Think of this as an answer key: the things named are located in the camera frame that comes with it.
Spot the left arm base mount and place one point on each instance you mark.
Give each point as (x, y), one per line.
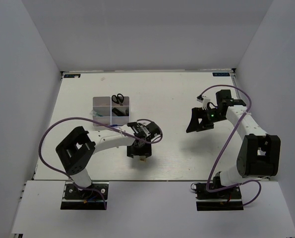
(76, 199)

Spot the black handled scissors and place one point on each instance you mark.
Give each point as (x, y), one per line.
(118, 99)

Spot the left white organizer box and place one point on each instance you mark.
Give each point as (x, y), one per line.
(102, 110)

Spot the right blue table label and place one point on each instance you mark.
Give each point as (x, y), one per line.
(221, 74)

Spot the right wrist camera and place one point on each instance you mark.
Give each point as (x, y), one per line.
(204, 100)

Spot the right white organizer box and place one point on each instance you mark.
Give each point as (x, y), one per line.
(120, 120)

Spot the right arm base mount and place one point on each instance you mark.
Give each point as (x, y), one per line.
(226, 200)

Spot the left blue table label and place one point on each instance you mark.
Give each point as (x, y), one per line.
(72, 76)

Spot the blue table label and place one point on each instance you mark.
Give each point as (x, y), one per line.
(72, 76)
(221, 74)

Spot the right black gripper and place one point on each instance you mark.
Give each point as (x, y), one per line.
(194, 125)

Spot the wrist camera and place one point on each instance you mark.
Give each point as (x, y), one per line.
(143, 130)
(204, 100)

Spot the purple highlighter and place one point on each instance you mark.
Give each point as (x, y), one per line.
(118, 113)

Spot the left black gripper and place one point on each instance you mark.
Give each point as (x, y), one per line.
(146, 150)

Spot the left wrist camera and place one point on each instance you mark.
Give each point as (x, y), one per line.
(143, 130)

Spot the white organizer box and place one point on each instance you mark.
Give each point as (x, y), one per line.
(120, 120)
(102, 110)

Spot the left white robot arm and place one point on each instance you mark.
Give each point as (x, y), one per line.
(79, 146)

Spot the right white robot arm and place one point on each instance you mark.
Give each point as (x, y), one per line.
(259, 153)

